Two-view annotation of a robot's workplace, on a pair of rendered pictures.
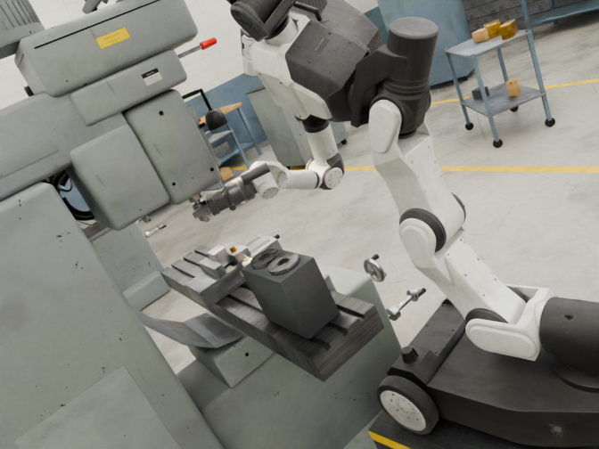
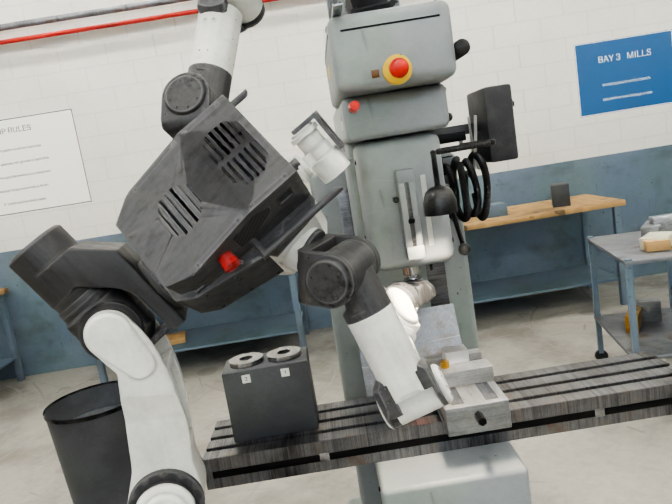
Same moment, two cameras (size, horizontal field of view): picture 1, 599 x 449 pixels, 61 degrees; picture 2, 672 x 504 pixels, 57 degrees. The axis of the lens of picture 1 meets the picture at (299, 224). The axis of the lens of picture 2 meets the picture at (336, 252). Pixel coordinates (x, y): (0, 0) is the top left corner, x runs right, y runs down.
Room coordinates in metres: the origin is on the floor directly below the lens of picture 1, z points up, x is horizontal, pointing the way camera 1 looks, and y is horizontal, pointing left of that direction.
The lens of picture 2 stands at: (2.17, -1.20, 1.61)
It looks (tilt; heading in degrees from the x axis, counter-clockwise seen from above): 9 degrees down; 116
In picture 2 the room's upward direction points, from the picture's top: 9 degrees counter-clockwise
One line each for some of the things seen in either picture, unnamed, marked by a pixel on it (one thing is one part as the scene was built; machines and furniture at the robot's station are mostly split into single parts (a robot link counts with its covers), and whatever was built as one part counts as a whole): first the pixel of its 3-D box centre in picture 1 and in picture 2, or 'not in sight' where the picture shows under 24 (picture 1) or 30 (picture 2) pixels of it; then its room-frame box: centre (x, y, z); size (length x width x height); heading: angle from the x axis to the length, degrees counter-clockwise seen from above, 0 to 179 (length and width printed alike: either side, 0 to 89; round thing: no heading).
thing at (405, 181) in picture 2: (200, 139); (409, 214); (1.70, 0.18, 1.45); 0.04 x 0.04 x 0.21; 27
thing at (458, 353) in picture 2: (219, 257); (455, 359); (1.72, 0.31, 1.03); 0.06 x 0.05 x 0.06; 26
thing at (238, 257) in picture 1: (233, 252); (461, 373); (1.74, 0.26, 1.01); 0.15 x 0.06 x 0.04; 26
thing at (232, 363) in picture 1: (258, 316); (437, 452); (1.65, 0.28, 0.78); 0.50 x 0.35 x 0.12; 117
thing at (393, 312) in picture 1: (406, 301); not in sight; (1.76, -0.26, 0.50); 0.22 x 0.06 x 0.06; 117
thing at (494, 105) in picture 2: not in sight; (493, 124); (1.81, 0.69, 1.62); 0.20 x 0.09 x 0.21; 117
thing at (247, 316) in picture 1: (244, 292); (443, 416); (1.67, 0.29, 0.88); 1.24 x 0.23 x 0.08; 27
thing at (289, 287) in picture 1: (288, 288); (271, 390); (1.27, 0.10, 1.02); 0.22 x 0.12 x 0.20; 28
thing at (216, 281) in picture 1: (233, 264); (460, 383); (1.73, 0.28, 0.98); 0.35 x 0.15 x 0.11; 116
